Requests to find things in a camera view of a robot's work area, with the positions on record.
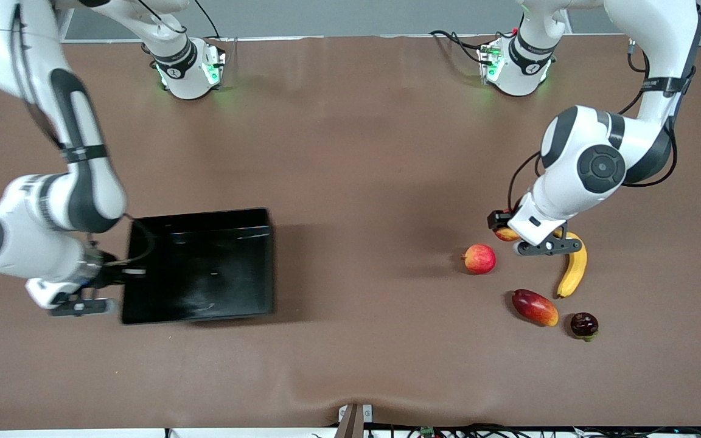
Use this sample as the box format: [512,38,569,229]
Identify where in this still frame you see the yellow banana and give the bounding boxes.
[556,231,588,299]

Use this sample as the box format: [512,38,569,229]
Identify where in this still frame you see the black plastic box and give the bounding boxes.
[120,207,276,325]

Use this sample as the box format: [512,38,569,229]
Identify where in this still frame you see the red mango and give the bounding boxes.
[512,288,560,327]

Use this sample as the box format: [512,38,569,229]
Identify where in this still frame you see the dark purple mangosteen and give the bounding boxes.
[570,312,599,342]

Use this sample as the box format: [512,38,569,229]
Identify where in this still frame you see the brown table cover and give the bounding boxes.
[0,33,701,430]

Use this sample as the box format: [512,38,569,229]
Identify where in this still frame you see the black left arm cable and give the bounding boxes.
[507,38,681,214]

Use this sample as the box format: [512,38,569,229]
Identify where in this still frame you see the black left base cables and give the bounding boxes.
[428,29,500,66]

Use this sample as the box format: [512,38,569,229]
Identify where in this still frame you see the black cable bundle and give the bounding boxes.
[311,423,701,438]

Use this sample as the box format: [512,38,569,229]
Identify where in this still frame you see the metal camera bracket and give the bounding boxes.
[336,403,374,438]

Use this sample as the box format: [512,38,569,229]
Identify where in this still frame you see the black right base cable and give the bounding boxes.
[192,0,222,42]

